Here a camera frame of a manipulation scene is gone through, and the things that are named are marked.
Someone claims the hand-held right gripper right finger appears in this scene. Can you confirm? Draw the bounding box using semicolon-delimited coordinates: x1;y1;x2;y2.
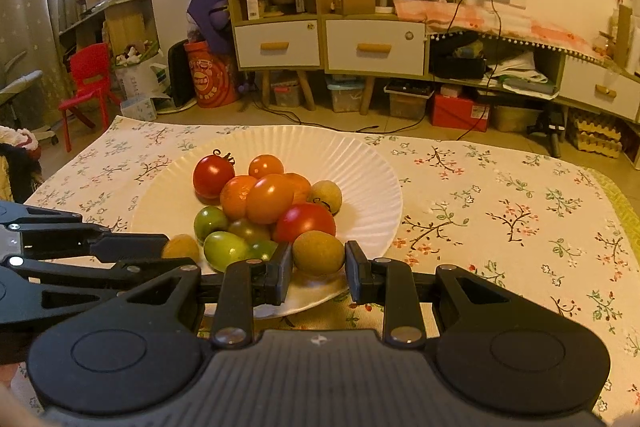
345;240;538;348

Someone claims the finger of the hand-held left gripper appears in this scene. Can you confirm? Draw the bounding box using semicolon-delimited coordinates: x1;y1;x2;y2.
0;202;169;262
0;257;202;325

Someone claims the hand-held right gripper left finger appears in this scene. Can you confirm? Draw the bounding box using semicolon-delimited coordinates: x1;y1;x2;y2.
107;242;293;350

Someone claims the small dark green tomato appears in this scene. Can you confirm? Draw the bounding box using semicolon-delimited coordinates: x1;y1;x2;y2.
247;238;279;263

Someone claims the yellow-green tomato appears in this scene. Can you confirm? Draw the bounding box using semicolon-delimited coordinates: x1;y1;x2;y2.
227;217;273;245

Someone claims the orange tomato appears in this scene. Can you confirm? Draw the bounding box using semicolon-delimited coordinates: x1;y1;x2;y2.
248;154;285;180
245;174;295;225

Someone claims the white paper plate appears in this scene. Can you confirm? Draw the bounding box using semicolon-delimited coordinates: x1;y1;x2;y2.
131;125;404;319

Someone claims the red tomato with stem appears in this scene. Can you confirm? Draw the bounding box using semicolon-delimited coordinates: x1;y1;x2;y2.
193;150;237;200

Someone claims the dark cloth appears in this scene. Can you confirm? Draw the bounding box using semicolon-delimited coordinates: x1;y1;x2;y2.
0;142;46;205

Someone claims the white patterned box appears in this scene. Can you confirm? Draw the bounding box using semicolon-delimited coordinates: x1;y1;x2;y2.
120;97;159;122

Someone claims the floral tablecloth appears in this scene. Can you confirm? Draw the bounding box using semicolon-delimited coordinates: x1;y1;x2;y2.
10;114;640;423

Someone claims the white shopping bag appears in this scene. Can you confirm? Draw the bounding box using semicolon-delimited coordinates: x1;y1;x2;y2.
114;51;172;102

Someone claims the red plastic chair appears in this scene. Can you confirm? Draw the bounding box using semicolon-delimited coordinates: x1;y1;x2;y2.
58;43;123;152

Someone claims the clear storage box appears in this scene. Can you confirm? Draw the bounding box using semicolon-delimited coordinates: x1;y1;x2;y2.
270;74;304;108
326;76;366;114
384;79;435;119

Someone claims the low wooden cabinet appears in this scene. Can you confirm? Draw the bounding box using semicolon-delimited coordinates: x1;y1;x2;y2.
322;13;432;115

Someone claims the grey folding stand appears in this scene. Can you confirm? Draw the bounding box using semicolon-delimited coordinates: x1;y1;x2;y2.
0;69;57;145

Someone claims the black case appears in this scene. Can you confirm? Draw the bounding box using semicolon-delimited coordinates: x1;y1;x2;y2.
166;41;197;112

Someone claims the red box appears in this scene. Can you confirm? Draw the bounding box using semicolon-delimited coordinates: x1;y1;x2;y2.
431;91;492;132

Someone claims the orange printed bag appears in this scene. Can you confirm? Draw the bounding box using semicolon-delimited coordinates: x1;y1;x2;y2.
183;39;240;108

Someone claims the beige storage box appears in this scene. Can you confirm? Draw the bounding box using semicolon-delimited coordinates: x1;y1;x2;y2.
492;104;543;132

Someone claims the purple plush toy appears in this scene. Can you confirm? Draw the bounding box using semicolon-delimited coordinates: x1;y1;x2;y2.
186;0;236;55

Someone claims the pile of papers and bags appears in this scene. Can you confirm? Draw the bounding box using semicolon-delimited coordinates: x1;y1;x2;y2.
487;49;558;96

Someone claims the long wooden sideboard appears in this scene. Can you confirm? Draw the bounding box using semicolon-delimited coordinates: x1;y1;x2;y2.
427;27;640;125

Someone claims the egg carton stack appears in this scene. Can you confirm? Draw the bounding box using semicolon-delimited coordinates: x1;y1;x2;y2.
569;109;624;158

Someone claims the pink cloth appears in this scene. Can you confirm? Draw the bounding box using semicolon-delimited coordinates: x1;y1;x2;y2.
392;0;608;58

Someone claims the white drawer with wooden handle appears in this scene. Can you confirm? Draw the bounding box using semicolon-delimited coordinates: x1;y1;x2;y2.
557;57;640;122
326;19;426;75
234;21;321;68

